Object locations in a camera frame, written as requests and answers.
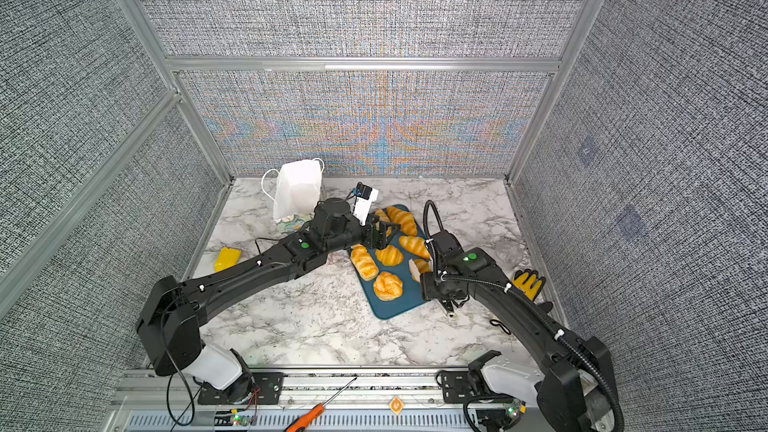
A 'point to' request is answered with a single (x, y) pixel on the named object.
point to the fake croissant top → (407, 220)
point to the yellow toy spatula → (226, 259)
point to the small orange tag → (396, 405)
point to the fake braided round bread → (387, 286)
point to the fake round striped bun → (389, 255)
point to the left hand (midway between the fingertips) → (391, 223)
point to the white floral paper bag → (294, 188)
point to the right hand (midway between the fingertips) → (434, 289)
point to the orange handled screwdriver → (312, 412)
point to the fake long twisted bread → (363, 262)
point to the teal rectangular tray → (411, 295)
